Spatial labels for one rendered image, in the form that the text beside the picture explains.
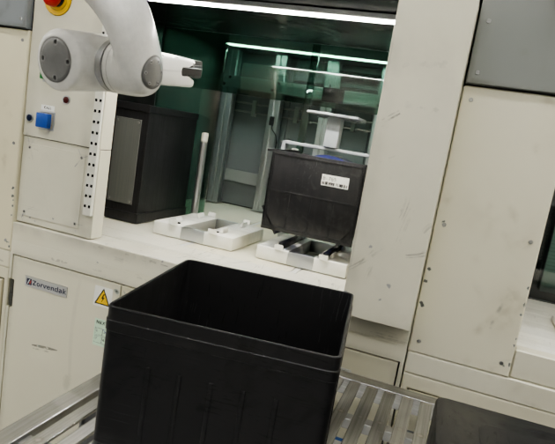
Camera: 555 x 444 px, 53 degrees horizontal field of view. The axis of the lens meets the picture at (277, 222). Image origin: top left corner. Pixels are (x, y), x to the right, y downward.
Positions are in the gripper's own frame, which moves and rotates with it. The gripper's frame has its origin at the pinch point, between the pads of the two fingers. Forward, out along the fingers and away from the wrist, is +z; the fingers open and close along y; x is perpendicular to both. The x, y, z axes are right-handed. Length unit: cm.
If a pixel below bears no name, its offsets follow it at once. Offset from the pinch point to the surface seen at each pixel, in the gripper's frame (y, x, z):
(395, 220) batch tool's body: 43.7, -17.3, -0.5
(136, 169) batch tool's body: -27.4, -28.4, 18.8
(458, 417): 62, -32, -25
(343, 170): 25.2, -16.2, 22.7
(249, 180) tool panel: -29, -40, 82
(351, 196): 28.2, -21.2, 22.4
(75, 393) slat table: 15, -43, -39
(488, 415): 65, -32, -22
